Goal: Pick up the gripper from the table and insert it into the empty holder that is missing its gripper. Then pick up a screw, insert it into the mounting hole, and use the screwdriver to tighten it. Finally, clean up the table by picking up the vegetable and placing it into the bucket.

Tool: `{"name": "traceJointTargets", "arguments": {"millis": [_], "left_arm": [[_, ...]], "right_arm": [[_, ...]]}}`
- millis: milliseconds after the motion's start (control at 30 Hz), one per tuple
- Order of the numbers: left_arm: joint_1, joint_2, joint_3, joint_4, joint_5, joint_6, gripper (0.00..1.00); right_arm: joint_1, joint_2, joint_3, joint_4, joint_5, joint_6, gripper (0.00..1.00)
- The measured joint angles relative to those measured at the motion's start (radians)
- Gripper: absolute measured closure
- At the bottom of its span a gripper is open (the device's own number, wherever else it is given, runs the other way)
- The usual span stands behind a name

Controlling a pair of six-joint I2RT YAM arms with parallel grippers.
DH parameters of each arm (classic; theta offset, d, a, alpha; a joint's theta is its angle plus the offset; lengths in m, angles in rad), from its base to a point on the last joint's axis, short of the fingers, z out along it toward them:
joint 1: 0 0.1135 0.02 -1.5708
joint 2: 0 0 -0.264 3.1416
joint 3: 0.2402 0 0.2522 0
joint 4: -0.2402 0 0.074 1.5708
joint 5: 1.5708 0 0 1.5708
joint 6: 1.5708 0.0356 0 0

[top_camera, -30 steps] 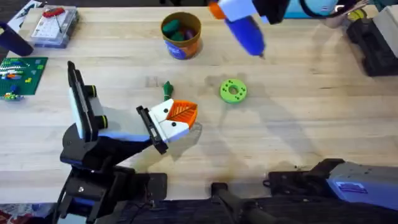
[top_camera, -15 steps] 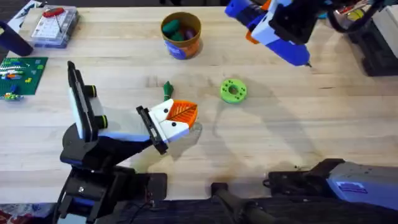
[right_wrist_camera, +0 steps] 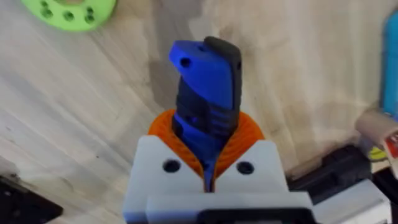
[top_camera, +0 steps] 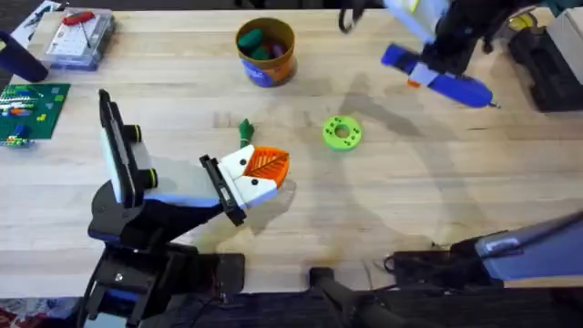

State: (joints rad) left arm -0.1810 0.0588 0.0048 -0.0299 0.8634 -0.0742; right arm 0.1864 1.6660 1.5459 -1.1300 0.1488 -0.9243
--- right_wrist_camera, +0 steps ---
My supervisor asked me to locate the white orange right gripper right finger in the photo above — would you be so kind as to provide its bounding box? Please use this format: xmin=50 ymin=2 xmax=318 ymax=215
xmin=211 ymin=111 xmax=290 ymax=195

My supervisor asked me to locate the white orange right gripper left finger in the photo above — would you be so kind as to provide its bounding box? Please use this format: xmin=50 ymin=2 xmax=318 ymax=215
xmin=123 ymin=108 xmax=208 ymax=222

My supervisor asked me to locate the black box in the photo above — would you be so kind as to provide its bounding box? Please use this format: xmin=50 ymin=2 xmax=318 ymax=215
xmin=287 ymin=144 xmax=373 ymax=205

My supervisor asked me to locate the white block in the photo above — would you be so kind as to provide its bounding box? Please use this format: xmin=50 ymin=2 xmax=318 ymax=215
xmin=310 ymin=179 xmax=392 ymax=224

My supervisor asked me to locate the cardboard tape roll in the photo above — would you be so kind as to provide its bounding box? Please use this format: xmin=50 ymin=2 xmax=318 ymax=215
xmin=354 ymin=108 xmax=398 ymax=156

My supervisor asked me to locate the black flat plate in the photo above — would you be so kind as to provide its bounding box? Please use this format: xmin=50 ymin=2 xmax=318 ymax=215
xmin=0 ymin=175 xmax=65 ymax=224

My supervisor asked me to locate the blue plastic tub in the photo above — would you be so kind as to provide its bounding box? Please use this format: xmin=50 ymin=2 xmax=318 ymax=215
xmin=379 ymin=9 xmax=398 ymax=121

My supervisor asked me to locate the green disc with holes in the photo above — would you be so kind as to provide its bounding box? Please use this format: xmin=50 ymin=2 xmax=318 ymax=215
xmin=21 ymin=0 xmax=118 ymax=32

